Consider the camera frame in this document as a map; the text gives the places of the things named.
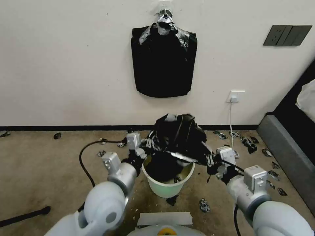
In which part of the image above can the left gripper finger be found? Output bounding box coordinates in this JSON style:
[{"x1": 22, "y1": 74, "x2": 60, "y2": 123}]
[
  {"x1": 136, "y1": 147, "x2": 151, "y2": 160},
  {"x1": 140, "y1": 134, "x2": 158, "y2": 148}
]

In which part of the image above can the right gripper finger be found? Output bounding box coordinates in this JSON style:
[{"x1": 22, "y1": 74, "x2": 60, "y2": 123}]
[
  {"x1": 204, "y1": 153, "x2": 218, "y2": 168},
  {"x1": 215, "y1": 166, "x2": 228, "y2": 180}
]

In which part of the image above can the black plastic trash bag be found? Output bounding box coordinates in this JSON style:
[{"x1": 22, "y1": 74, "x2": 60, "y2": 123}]
[{"x1": 144, "y1": 113, "x2": 215, "y2": 184}]

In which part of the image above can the pale round trash bin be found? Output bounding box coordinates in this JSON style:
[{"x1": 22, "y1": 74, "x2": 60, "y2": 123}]
[{"x1": 141, "y1": 157, "x2": 196, "y2": 199}]

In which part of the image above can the hanging black trash bag stack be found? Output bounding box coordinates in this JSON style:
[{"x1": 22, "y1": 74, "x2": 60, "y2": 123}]
[{"x1": 130, "y1": 9, "x2": 198, "y2": 98}]

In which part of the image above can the black baseboard strip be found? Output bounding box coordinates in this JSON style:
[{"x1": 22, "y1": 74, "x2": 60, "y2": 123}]
[{"x1": 0, "y1": 125, "x2": 262, "y2": 132}]

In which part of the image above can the white robot front shell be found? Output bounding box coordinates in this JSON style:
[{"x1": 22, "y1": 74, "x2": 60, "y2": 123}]
[{"x1": 128, "y1": 222, "x2": 205, "y2": 236}]

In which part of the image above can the white bedding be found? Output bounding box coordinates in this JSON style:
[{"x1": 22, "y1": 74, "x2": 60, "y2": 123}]
[{"x1": 295, "y1": 79, "x2": 315, "y2": 116}]

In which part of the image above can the black rod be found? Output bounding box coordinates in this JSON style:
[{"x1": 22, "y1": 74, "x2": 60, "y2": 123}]
[{"x1": 0, "y1": 206, "x2": 52, "y2": 228}]

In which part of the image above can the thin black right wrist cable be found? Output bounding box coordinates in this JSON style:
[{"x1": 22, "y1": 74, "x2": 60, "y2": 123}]
[{"x1": 216, "y1": 159, "x2": 245, "y2": 172}]

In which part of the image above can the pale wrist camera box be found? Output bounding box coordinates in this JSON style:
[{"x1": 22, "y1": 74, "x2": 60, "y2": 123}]
[
  {"x1": 126, "y1": 132, "x2": 142, "y2": 150},
  {"x1": 216, "y1": 146, "x2": 238, "y2": 168}
]

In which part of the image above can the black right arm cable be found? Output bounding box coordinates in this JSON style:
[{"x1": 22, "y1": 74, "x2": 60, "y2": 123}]
[{"x1": 232, "y1": 204, "x2": 243, "y2": 236}]

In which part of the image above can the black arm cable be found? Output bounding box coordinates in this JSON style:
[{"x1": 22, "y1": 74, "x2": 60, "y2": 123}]
[
  {"x1": 232, "y1": 204, "x2": 243, "y2": 236},
  {"x1": 79, "y1": 139, "x2": 126, "y2": 187}
]

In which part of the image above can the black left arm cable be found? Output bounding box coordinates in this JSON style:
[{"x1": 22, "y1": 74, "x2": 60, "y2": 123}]
[{"x1": 79, "y1": 139, "x2": 126, "y2": 187}]

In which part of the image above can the dark grey bed frame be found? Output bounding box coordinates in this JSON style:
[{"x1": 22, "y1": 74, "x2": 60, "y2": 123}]
[{"x1": 257, "y1": 58, "x2": 315, "y2": 217}]

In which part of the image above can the white wall outlet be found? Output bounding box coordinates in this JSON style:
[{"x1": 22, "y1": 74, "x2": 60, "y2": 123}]
[{"x1": 226, "y1": 90, "x2": 246, "y2": 104}]

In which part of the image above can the clear wall hook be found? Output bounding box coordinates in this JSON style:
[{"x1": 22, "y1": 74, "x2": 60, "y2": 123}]
[{"x1": 155, "y1": 0, "x2": 174, "y2": 12}]

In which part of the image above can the dark wall switch panel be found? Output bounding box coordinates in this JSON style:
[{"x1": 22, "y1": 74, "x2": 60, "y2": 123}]
[{"x1": 262, "y1": 25, "x2": 313, "y2": 47}]

